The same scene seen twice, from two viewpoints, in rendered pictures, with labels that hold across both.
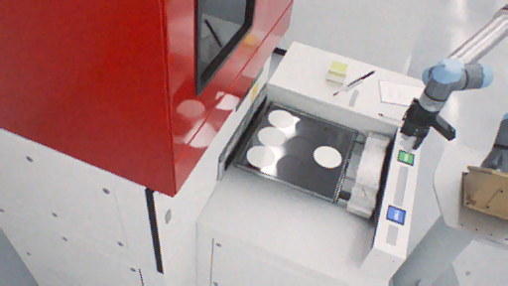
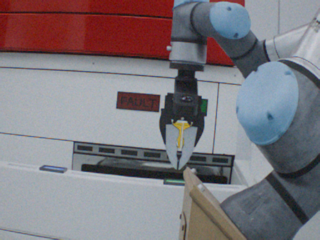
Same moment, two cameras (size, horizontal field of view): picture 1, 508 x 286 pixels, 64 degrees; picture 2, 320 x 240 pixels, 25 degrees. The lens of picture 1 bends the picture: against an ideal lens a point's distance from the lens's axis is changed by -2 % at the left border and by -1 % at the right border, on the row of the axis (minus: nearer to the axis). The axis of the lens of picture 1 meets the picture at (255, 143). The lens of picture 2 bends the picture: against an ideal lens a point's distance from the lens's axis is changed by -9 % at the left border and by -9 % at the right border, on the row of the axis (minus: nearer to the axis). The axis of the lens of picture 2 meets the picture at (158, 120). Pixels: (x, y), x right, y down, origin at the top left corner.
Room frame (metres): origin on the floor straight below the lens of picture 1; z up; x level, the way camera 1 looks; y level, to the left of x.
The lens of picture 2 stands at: (0.59, -2.05, 1.17)
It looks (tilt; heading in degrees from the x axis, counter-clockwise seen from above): 3 degrees down; 77
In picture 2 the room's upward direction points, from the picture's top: 5 degrees clockwise
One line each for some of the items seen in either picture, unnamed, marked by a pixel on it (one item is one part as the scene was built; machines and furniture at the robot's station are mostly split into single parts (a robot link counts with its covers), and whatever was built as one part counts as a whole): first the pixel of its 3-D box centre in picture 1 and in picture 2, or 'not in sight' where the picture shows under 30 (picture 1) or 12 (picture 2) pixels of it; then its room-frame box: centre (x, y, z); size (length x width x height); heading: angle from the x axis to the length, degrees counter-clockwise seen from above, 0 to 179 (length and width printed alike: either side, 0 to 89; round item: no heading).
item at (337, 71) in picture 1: (336, 72); not in sight; (1.39, -0.29, 1.00); 0.07 x 0.07 x 0.07; 78
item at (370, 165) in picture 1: (368, 174); not in sight; (0.99, -0.42, 0.87); 0.36 x 0.08 x 0.03; 165
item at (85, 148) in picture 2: (244, 117); (152, 154); (1.08, 0.05, 0.96); 0.44 x 0.01 x 0.02; 165
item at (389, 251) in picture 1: (394, 197); (113, 210); (0.88, -0.49, 0.89); 0.55 x 0.09 x 0.14; 165
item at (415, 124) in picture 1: (419, 118); (184, 93); (1.01, -0.50, 1.14); 0.09 x 0.08 x 0.12; 75
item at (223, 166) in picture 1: (244, 131); (150, 178); (1.08, 0.05, 0.89); 0.44 x 0.02 x 0.10; 165
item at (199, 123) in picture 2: not in sight; (192, 124); (1.02, -0.53, 1.08); 0.05 x 0.02 x 0.09; 165
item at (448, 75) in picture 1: (444, 78); (191, 18); (1.01, -0.51, 1.30); 0.09 x 0.08 x 0.11; 113
